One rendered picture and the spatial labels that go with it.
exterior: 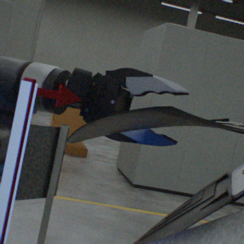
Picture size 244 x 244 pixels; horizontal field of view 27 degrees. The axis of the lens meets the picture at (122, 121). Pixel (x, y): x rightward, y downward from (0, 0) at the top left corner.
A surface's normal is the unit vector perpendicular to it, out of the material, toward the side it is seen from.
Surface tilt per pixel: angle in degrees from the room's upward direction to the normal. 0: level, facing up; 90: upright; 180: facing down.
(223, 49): 90
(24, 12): 90
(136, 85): 84
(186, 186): 90
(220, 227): 55
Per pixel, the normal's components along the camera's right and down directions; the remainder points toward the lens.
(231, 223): -0.18, -0.58
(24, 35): 0.18, 0.09
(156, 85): -0.32, -0.12
